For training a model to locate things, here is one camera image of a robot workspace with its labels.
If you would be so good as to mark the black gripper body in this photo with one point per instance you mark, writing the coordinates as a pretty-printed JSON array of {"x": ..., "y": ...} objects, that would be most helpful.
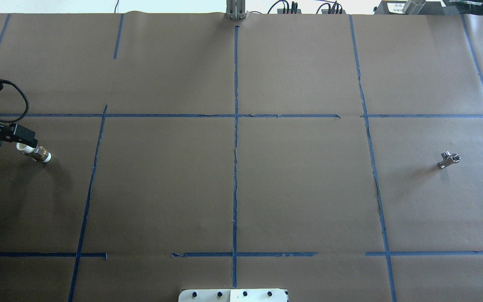
[{"x": 18, "y": 133}]

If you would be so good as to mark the white PPR brass valve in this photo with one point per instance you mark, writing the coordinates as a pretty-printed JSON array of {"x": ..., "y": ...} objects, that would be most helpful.
[{"x": 39, "y": 153}]

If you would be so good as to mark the chrome tee pipe fitting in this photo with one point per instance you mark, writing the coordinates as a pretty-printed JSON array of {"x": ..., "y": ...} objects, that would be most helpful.
[{"x": 448, "y": 159}]

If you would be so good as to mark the black power strip left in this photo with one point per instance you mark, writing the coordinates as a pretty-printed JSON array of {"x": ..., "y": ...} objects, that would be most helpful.
[{"x": 284, "y": 7}]

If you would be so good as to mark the brown paper table cover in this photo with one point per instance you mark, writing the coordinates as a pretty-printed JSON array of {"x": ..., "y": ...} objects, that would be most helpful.
[{"x": 195, "y": 152}]

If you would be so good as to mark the black box with metal cylinder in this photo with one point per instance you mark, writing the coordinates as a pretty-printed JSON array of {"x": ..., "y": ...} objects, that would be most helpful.
[{"x": 409, "y": 7}]

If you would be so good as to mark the aluminium frame post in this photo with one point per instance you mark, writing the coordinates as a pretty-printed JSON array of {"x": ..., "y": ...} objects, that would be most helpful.
[{"x": 236, "y": 9}]

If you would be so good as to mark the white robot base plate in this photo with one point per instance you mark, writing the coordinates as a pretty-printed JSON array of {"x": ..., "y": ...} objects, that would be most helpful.
[{"x": 234, "y": 295}]

